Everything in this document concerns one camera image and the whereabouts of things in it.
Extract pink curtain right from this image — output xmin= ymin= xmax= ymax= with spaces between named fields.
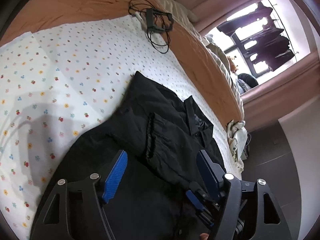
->
xmin=241 ymin=51 xmax=319 ymax=132

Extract white floral bed sheet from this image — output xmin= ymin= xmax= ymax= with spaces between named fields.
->
xmin=1 ymin=16 xmax=241 ymax=239

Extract black cable bundle with device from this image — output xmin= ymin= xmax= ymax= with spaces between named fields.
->
xmin=127 ymin=0 xmax=174 ymax=55

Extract black button-up jacket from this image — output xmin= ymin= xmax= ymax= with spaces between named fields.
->
xmin=42 ymin=72 xmax=223 ymax=239

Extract person's right hand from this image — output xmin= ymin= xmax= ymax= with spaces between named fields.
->
xmin=199 ymin=233 xmax=209 ymax=240

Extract crumpled light patterned cloth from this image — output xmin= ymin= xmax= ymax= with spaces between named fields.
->
xmin=226 ymin=120 xmax=248 ymax=173

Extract dark hanging clothes at window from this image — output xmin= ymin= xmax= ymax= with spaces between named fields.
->
xmin=217 ymin=2 xmax=296 ymax=77

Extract orange plush toy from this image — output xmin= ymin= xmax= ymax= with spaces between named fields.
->
xmin=227 ymin=56 xmax=238 ymax=74

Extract brown orange blanket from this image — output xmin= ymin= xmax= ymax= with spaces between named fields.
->
xmin=0 ymin=0 xmax=245 ymax=122

